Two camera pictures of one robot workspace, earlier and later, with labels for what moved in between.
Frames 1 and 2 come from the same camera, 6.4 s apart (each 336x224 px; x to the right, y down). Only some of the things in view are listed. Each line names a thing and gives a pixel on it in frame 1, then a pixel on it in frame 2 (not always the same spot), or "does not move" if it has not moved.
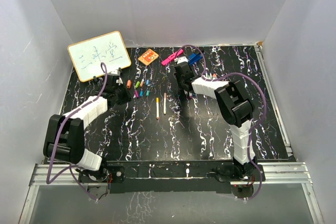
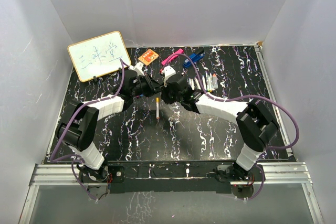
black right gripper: [178, 78] to [164, 96]
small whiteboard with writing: [87, 55] does not move
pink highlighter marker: [174, 55] does not move
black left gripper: [127, 97] to [151, 84]
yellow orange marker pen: [157, 108] does not move
